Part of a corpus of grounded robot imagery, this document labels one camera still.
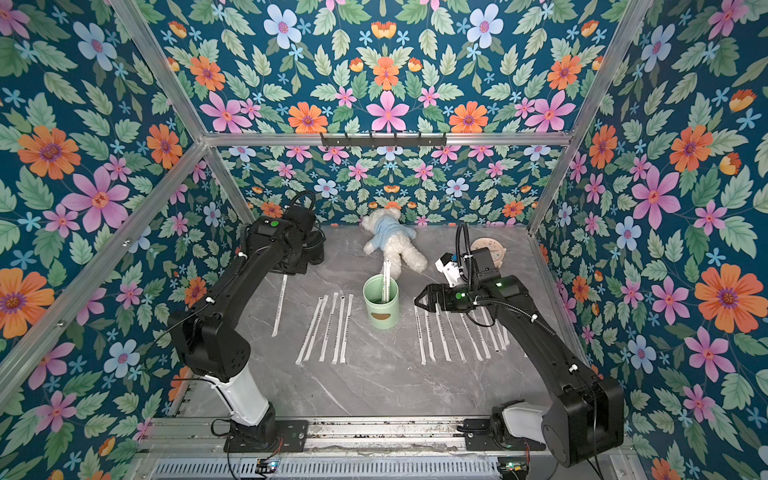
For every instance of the beige round alarm clock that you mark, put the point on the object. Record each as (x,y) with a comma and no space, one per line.
(496,249)

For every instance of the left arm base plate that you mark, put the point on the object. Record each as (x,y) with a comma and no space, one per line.
(288,436)

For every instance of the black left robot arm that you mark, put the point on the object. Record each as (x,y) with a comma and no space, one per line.
(205,337)

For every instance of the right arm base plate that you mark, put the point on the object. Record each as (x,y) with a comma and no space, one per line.
(485,434)

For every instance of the sixteenth white straw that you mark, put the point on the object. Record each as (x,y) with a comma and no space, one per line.
(280,304)

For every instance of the black wall hook rail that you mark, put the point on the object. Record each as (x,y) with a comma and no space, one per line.
(371,140)

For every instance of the bundle of wrapped straws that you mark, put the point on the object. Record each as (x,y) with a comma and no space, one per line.
(386,281)

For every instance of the white teddy bear blue shirt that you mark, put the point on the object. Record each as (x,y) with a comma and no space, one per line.
(395,240)

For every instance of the twelfth white straw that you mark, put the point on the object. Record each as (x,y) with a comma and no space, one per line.
(316,327)

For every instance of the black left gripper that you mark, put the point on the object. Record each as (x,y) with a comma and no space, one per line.
(307,259)

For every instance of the thirteenth white straw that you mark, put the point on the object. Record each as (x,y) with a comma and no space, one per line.
(339,328)

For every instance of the eleventh white straw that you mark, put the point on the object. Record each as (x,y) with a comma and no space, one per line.
(347,317)

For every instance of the fifteenth white straw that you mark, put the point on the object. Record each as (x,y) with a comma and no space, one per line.
(309,332)

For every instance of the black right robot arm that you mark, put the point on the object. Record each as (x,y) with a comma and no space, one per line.
(586,415)

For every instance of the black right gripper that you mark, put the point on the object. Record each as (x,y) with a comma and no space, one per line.
(442,299)

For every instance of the green metal straw cup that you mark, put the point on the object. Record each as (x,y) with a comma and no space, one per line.
(382,315)

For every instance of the fourteenth white straw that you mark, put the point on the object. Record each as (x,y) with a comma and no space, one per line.
(324,346)

